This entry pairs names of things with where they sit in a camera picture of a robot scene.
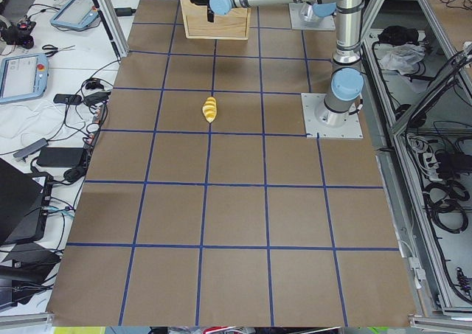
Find wooden drawer cabinet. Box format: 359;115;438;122
180;0;251;41

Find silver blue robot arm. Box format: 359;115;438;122
190;0;364;128

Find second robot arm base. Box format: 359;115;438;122
299;1;336;22

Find yellow croissant toy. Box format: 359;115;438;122
202;97;218;124

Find blue teach pendant far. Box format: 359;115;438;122
49;0;99;31

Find blue teach pendant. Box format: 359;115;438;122
49;0;99;31
1;53;49;104

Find black phone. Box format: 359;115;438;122
53;94;83;105

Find brown paper mat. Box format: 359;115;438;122
48;0;415;327

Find blue teach pendant near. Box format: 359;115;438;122
1;53;49;104

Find black power brick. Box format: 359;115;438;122
37;147;85;167

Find black laptop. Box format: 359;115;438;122
1;160;52;245

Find aluminium frame post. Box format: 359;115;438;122
92;0;129;60

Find black handled scissors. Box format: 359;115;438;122
41;44;75;58

